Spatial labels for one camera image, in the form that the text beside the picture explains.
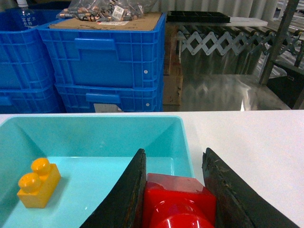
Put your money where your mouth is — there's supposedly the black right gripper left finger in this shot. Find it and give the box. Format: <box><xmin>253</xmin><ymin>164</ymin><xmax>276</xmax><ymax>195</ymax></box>
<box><xmin>81</xmin><ymin>149</ymin><xmax>146</xmax><ymax>228</ymax></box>

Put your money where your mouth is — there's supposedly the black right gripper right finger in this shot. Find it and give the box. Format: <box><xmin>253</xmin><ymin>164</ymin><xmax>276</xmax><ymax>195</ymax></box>
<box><xmin>202</xmin><ymin>148</ymin><xmax>298</xmax><ymax>228</ymax></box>

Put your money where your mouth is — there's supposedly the red toy block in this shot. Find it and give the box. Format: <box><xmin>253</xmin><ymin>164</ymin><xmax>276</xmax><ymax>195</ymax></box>
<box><xmin>142</xmin><ymin>173</ymin><xmax>216</xmax><ymax>228</ymax></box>

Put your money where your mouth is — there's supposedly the yellow toy block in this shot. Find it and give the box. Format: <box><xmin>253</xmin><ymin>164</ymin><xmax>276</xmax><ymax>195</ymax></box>
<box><xmin>17</xmin><ymin>158</ymin><xmax>61</xmax><ymax>209</ymax></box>

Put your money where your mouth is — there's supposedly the light blue plastic tray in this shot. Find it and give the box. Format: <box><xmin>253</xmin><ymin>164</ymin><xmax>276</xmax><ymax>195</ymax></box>
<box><xmin>0</xmin><ymin>116</ymin><xmax>194</xmax><ymax>228</ymax></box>

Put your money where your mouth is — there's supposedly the lower right blue crate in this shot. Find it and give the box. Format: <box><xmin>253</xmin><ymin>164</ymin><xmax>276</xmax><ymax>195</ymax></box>
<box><xmin>55</xmin><ymin>83</ymin><xmax>163</xmax><ymax>113</ymax></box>

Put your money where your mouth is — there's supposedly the lower middle blue crate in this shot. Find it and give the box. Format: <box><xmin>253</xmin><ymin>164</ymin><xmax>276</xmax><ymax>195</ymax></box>
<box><xmin>0</xmin><ymin>85</ymin><xmax>66</xmax><ymax>114</ymax></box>

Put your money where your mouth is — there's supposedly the blue crate with cardboard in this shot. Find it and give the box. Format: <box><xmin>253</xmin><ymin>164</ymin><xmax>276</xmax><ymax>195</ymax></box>
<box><xmin>38</xmin><ymin>14</ymin><xmax>166</xmax><ymax>88</ymax></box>

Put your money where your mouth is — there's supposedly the expandable roller conveyor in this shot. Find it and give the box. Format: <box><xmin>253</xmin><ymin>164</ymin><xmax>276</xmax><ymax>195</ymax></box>
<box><xmin>177</xmin><ymin>25</ymin><xmax>304</xmax><ymax>57</ymax></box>

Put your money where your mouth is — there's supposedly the blue crate with bottle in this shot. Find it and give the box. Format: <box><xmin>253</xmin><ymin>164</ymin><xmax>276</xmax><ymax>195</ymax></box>
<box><xmin>0</xmin><ymin>9</ymin><xmax>56</xmax><ymax>89</ymax></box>

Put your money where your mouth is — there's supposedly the white foam board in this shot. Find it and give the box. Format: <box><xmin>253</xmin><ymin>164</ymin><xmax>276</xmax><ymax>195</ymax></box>
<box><xmin>224</xmin><ymin>17</ymin><xmax>268</xmax><ymax>27</ymax></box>

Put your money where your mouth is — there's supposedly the brown cardboard sheet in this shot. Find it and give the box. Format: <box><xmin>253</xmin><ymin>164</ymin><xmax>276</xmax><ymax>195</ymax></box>
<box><xmin>49</xmin><ymin>12</ymin><xmax>165</xmax><ymax>31</ymax></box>

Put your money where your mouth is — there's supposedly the black plastic tray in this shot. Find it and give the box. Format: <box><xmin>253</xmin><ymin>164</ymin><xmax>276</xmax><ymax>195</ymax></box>
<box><xmin>167</xmin><ymin>10</ymin><xmax>230</xmax><ymax>23</ymax></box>

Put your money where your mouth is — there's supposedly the plastic bag of parts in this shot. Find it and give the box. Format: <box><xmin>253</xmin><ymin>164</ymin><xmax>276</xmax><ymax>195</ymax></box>
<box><xmin>57</xmin><ymin>0</ymin><xmax>156</xmax><ymax>22</ymax></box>

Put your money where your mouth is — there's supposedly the clear plastic water bottle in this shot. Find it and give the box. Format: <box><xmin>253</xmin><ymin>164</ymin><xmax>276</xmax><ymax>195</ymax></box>
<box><xmin>17</xmin><ymin>0</ymin><xmax>39</xmax><ymax>30</ymax></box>

